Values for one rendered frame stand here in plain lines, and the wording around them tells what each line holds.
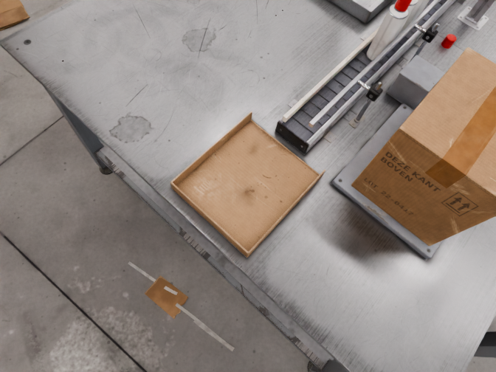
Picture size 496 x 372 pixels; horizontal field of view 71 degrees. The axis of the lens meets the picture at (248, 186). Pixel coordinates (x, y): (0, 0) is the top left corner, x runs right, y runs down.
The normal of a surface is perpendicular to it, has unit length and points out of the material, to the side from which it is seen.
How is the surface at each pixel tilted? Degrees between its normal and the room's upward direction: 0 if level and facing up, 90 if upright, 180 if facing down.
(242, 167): 0
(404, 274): 0
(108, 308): 0
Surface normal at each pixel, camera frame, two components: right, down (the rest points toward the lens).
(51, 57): 0.07, -0.40
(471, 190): -0.66, 0.66
